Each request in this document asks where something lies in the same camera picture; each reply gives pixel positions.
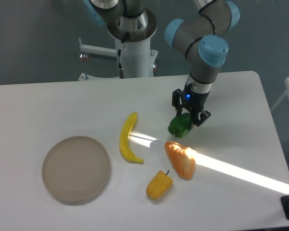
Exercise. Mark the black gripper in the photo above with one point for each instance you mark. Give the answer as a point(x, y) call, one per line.
point(189, 99)

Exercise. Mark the green bell pepper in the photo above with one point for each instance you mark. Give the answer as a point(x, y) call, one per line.
point(180, 125)

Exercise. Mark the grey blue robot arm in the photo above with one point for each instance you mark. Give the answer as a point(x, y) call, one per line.
point(198, 41)

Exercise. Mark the yellow bell pepper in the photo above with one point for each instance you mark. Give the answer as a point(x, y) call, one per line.
point(158, 185)

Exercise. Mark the yellow banana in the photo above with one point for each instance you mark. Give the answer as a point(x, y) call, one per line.
point(125, 150)

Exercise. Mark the beige round plate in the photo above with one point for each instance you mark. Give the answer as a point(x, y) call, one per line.
point(76, 170)

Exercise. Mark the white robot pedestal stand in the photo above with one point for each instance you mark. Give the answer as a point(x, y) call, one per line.
point(133, 52)

